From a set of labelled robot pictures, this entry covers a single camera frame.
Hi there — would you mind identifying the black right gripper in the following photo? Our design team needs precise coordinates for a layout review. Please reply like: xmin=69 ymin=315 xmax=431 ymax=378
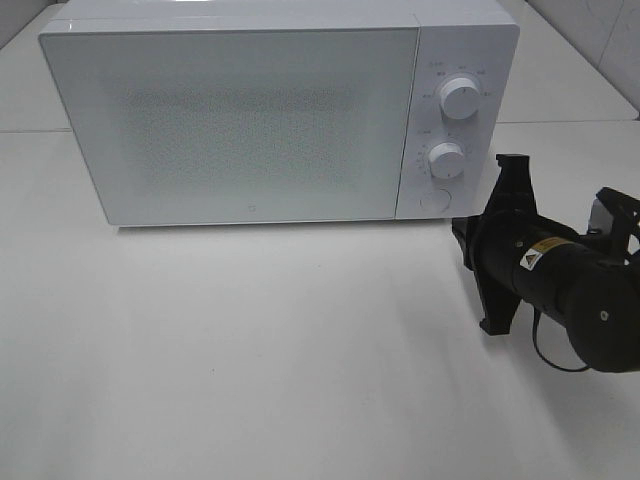
xmin=451 ymin=154 xmax=585 ymax=334

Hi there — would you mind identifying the round white door button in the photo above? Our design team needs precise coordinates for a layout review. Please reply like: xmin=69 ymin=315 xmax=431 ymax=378
xmin=420 ymin=188 xmax=452 ymax=218

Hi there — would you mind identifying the white timer knob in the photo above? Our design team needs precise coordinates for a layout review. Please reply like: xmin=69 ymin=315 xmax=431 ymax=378
xmin=427 ymin=142 xmax=465 ymax=180

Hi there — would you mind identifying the white microwave door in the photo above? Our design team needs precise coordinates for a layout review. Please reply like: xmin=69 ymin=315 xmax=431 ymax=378
xmin=40 ymin=29 xmax=418 ymax=227

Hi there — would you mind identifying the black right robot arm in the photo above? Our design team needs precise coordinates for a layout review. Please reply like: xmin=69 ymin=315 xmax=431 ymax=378
xmin=452 ymin=212 xmax=639 ymax=373

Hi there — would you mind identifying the upper white power knob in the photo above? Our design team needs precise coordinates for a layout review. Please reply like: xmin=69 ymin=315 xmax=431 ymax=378
xmin=437 ymin=73 xmax=481 ymax=120

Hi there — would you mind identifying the white microwave oven body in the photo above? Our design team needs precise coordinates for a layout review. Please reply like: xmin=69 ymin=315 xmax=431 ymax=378
xmin=38 ymin=1 xmax=520 ymax=225

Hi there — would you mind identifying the wrist camera mount plate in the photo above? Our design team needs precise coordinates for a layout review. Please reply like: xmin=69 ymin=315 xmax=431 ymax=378
xmin=588 ymin=187 xmax=639 ymax=264

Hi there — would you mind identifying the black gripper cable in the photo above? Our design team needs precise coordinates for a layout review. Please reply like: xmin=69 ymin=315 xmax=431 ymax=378
xmin=529 ymin=189 xmax=640 ymax=374

